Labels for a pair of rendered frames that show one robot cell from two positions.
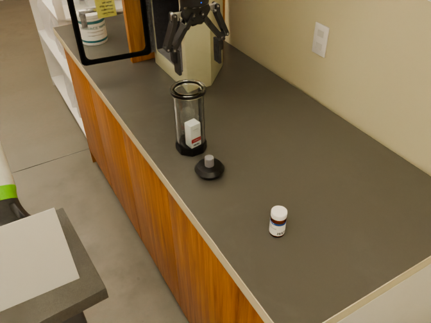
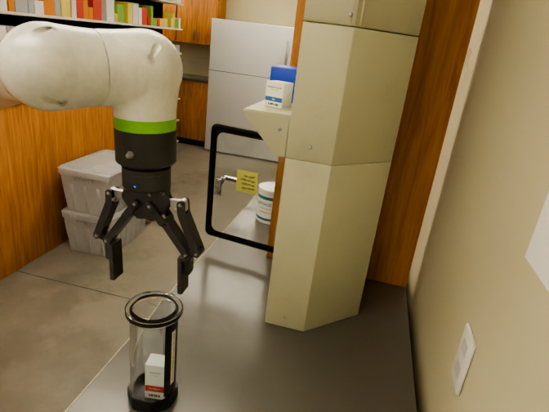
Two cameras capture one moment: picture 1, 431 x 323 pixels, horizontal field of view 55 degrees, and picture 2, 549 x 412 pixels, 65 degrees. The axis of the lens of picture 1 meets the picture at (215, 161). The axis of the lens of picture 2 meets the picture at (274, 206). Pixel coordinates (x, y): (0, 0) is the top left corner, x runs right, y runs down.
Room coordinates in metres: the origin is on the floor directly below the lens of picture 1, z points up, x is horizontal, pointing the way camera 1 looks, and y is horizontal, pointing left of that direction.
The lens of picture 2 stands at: (0.71, -0.53, 1.67)
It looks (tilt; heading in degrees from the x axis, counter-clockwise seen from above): 21 degrees down; 41
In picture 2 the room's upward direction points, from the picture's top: 7 degrees clockwise
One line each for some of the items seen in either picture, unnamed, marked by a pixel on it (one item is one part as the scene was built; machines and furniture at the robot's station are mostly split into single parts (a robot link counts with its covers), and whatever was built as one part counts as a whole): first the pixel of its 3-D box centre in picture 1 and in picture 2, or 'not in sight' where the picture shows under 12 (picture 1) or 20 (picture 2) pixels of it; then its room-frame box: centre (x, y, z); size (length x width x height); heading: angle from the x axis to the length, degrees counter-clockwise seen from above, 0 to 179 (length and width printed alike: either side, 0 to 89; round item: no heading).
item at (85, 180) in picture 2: not in sight; (108, 181); (2.23, 2.46, 0.49); 0.60 x 0.42 x 0.33; 30
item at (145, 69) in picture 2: not in sight; (139, 79); (1.06, 0.05, 1.59); 0.13 x 0.11 x 0.14; 175
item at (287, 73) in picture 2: not in sight; (290, 83); (1.67, 0.28, 1.56); 0.10 x 0.10 x 0.09; 30
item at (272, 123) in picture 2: not in sight; (278, 123); (1.59, 0.24, 1.46); 0.32 x 0.12 x 0.10; 30
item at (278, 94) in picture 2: not in sight; (278, 94); (1.55, 0.21, 1.54); 0.05 x 0.05 x 0.06; 13
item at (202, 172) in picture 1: (209, 165); not in sight; (0.98, 0.02, 0.97); 0.09 x 0.09 x 0.07
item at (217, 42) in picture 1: (217, 50); (183, 272); (1.11, -0.01, 1.28); 0.03 x 0.01 x 0.07; 30
